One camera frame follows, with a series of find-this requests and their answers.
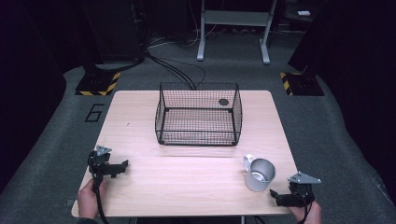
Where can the black cabinet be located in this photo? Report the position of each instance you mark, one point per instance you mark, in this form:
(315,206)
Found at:
(115,28)

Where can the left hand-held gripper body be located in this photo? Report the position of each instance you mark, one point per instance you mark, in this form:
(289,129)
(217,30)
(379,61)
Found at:
(99,162)

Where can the black round table grommet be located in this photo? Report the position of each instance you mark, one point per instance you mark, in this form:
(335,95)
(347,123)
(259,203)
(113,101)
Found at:
(223,101)

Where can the person's right hand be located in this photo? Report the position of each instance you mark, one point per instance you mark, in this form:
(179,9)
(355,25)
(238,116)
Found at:
(306,214)

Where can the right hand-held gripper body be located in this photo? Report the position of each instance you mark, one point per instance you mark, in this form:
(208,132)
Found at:
(301,189)

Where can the silver metal cup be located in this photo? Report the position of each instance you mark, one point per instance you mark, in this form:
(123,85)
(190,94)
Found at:
(260,174)

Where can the black base with hazard stripes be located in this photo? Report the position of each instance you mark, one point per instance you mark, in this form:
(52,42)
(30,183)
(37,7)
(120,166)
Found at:
(300,84)
(98,84)

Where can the person's left hand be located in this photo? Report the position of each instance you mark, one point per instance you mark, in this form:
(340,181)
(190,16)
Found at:
(88,199)

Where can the small white box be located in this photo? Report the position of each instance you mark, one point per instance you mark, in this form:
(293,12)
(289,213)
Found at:
(303,13)

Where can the person's dark sleeve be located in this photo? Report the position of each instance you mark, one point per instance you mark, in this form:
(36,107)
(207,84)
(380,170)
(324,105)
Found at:
(84,221)

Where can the white metal stand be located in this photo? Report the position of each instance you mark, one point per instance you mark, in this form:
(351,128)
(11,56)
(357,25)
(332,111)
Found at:
(233,18)

